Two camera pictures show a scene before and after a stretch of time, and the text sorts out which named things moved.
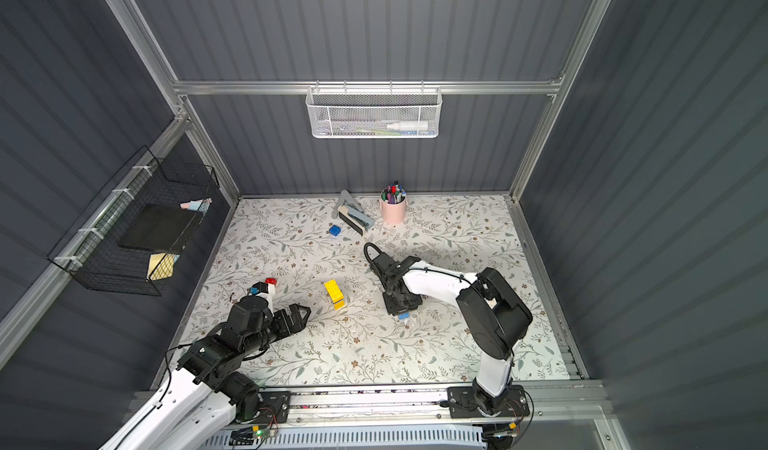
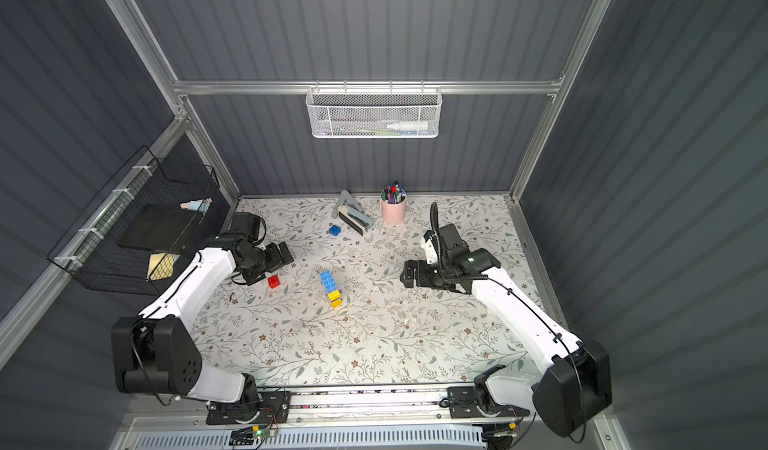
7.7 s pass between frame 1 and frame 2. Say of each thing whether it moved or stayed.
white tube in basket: stayed
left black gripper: moved
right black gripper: moved
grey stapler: stayed
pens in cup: stayed
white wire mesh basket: stayed
